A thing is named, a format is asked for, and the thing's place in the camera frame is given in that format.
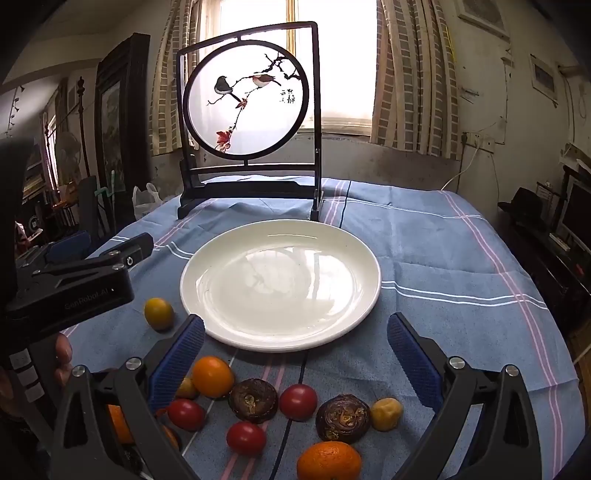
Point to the standing fan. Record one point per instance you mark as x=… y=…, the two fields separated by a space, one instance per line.
x=69 y=152

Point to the white wall socket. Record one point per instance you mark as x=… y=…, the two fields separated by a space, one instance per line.
x=478 y=140

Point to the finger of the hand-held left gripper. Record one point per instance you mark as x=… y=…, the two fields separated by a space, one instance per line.
x=127 y=249

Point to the person's left hand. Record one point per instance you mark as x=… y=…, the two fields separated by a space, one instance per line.
x=63 y=357

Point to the white round plate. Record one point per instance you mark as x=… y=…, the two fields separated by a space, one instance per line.
x=281 y=286

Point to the dark wooden coat stand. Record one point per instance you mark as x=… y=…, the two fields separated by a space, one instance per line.
x=83 y=129

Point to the orange mandarin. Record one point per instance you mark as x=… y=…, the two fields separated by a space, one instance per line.
x=117 y=424
x=171 y=437
x=328 y=463

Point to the black framed bird painting screen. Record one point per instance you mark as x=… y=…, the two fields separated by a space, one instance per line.
x=244 y=120

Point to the red cherry tomato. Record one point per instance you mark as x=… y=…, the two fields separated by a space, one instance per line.
x=246 y=438
x=298 y=401
x=186 y=414

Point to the white plastic bag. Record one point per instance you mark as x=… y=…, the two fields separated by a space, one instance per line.
x=145 y=203

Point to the pale yellow small fruit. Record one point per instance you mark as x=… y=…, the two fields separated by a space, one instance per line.
x=386 y=414

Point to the brick pattern curtain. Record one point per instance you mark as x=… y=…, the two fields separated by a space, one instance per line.
x=171 y=92
x=415 y=69

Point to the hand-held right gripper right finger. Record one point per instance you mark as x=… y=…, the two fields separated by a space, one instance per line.
x=413 y=360

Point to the dark grey chair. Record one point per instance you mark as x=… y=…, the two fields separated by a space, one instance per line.
x=90 y=203

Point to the white framed wall picture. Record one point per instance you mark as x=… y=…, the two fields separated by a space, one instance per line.
x=485 y=16

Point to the dark framed landscape painting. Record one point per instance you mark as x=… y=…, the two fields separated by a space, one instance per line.
x=115 y=106

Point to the brown water chestnut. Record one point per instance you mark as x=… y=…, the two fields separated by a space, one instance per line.
x=253 y=400
x=342 y=417

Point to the black hat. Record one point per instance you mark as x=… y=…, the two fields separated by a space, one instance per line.
x=524 y=205

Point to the white framed wall vent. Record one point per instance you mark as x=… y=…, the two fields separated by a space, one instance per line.
x=544 y=78

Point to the orange tomato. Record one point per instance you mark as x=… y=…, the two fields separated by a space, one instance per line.
x=213 y=376

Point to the green and white pole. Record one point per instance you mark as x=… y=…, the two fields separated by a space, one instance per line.
x=102 y=196

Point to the blue striped tablecloth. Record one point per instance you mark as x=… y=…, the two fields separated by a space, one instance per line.
x=438 y=258

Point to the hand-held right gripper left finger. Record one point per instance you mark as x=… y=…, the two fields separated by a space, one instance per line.
x=178 y=360

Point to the black cabinet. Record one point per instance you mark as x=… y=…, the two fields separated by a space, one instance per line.
x=545 y=272

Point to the computer monitor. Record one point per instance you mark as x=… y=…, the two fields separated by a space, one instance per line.
x=577 y=212

